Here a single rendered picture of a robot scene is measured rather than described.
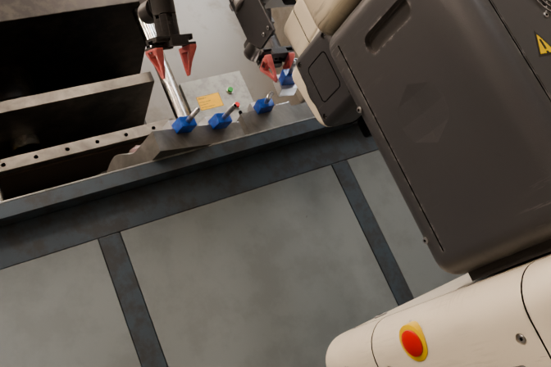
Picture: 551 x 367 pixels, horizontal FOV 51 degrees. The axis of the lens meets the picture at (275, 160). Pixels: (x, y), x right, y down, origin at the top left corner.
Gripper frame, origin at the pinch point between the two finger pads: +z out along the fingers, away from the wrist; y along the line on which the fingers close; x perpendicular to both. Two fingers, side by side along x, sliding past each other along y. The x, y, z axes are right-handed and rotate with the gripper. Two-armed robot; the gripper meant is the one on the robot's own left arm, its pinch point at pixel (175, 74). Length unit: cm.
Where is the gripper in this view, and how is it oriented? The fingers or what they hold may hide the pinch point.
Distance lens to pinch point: 148.7
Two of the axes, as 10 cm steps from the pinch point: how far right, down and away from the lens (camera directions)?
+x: 5.5, -0.1, -8.3
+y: -8.2, 2.0, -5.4
